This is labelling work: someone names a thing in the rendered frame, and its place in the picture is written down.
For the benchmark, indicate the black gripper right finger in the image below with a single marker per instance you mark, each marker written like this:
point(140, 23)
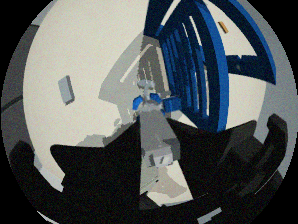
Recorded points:
point(203, 152)

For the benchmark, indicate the small tan flat bar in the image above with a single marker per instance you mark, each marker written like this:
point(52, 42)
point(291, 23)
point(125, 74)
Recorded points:
point(223, 27)

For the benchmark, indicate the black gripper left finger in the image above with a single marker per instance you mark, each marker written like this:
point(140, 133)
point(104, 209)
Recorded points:
point(119, 162)

